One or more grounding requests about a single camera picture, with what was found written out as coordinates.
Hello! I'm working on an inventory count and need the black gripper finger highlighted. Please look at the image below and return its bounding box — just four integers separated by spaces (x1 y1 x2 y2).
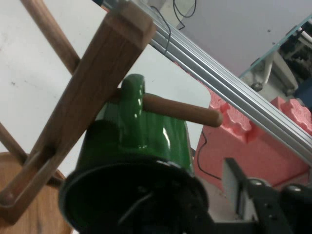
224 157 312 234

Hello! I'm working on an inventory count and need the green enamel mug white print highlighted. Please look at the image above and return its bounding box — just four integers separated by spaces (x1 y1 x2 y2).
58 74 210 234

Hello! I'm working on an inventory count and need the pink foam mat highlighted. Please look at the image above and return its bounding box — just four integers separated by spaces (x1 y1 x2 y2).
194 82 312 195
269 96 312 137

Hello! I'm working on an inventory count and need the glass panel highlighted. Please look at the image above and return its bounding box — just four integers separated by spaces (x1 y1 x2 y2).
238 13 312 103

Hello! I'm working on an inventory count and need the wooden mug tree stand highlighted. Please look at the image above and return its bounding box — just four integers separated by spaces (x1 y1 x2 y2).
0 0 224 234

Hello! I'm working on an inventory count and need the thin black floor cable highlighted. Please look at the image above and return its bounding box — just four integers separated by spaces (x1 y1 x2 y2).
195 130 223 181

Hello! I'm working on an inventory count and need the short aluminium frame rail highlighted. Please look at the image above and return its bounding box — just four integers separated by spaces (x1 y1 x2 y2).
97 0 312 166

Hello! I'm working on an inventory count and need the thin black hanging cable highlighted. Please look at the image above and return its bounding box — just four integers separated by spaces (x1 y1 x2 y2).
172 0 197 30
149 4 172 57

